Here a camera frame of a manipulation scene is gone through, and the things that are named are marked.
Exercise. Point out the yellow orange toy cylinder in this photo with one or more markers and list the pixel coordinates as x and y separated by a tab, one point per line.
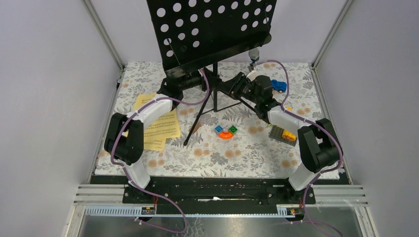
289	136

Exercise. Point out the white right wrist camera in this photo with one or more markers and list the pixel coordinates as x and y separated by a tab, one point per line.
252	75

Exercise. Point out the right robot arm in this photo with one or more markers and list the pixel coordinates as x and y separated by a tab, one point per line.
318	144

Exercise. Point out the wooden block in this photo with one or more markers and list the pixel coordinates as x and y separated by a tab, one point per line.
195	127

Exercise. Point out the blue toy car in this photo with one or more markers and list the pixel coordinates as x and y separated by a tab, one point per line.
279	86

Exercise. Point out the silver microphone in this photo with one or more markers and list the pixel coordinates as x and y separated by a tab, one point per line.
254	55

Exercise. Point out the green toy brick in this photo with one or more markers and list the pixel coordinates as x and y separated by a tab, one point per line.
233	130

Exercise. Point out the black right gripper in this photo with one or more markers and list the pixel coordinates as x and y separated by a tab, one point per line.
234	91

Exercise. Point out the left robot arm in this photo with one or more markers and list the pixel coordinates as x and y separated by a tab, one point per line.
125	135

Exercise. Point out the floral table mat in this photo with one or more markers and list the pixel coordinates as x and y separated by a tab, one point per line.
250	153

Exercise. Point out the yellow sheet music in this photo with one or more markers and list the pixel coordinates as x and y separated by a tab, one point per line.
169	126
152	141

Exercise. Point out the black music stand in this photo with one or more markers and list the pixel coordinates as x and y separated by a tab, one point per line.
193	34

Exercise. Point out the blue toy brick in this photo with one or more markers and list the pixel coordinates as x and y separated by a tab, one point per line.
218	129

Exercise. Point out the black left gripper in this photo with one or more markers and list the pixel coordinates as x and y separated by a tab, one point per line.
201	85

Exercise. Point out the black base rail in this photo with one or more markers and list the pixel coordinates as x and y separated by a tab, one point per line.
210	195

